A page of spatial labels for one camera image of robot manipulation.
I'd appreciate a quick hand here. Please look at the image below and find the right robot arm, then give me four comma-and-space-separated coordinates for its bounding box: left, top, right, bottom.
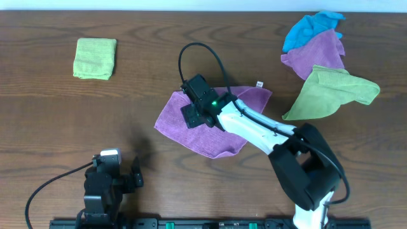
181, 88, 346, 228

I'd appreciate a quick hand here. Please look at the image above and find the loose green cloth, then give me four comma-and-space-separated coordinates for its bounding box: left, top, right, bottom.
282, 65, 380, 121

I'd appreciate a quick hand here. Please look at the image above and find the purple cloth under blue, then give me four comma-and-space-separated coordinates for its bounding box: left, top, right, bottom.
280, 29, 345, 80

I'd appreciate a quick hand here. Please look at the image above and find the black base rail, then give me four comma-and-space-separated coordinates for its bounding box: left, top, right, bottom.
49, 218, 372, 229

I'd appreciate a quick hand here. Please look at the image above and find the folded green cloth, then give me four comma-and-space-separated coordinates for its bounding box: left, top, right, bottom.
73, 38, 117, 80

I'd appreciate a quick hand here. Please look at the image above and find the purple microfiber cloth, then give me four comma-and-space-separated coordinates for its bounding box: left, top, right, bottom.
155, 86, 272, 158

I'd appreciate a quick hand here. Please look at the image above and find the blue crumpled cloth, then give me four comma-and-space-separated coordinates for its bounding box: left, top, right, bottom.
282, 11, 346, 53

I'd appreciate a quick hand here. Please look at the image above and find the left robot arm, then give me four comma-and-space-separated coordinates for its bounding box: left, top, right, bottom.
74, 155, 144, 228

